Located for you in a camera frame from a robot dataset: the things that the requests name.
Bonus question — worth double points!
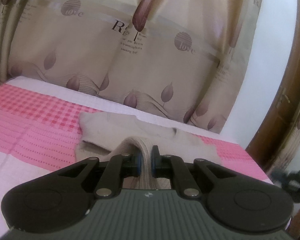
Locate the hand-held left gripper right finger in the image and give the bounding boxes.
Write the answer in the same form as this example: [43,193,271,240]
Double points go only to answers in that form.
[151,145,230,198]

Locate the beige knit sweater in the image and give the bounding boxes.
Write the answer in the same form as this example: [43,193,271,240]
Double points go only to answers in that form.
[75,112,224,190]

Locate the pink checked bed sheet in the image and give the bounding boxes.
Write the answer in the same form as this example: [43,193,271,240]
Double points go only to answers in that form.
[0,76,274,240]

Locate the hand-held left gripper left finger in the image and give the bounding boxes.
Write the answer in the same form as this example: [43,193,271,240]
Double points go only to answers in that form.
[57,152,142,198]

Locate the brown wooden door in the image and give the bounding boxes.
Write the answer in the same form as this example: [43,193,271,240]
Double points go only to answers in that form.
[245,0,300,178]

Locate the beige leaf-print curtain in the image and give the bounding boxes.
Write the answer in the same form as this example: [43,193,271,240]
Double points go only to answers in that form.
[0,0,265,134]

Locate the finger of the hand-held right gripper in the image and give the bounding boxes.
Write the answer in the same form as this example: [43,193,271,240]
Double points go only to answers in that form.
[272,169,300,203]

